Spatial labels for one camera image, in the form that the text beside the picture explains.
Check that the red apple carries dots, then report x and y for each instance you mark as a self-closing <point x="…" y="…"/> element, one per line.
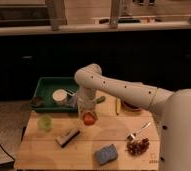
<point x="88" y="119"/>

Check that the wooden black brush block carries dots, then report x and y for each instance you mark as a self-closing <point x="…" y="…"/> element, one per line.
<point x="67" y="136"/>

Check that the dark brown bowl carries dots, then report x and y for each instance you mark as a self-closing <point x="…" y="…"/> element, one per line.
<point x="130" y="107"/>

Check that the green plastic tray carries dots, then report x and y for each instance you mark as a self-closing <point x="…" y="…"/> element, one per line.
<point x="45" y="88"/>

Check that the yellow banana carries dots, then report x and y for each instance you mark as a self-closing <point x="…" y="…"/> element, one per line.
<point x="118" y="106"/>

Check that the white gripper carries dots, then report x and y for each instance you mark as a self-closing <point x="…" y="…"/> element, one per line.
<point x="86" y="101"/>

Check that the green plastic cup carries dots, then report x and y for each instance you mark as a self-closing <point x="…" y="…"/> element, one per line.
<point x="45" y="123"/>

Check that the green cucumber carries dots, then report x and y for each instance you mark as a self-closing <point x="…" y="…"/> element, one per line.
<point x="100" y="99"/>

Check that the wooden cutting board table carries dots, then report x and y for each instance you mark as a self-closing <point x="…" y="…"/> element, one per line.
<point x="40" y="151"/>

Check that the blue sponge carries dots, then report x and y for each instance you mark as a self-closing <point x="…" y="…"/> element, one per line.
<point x="106" y="154"/>

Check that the silver metal spoon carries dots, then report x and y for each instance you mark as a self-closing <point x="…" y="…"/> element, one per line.
<point x="133" y="136"/>

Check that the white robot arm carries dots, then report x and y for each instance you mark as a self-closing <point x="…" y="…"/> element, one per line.
<point x="174" y="107"/>

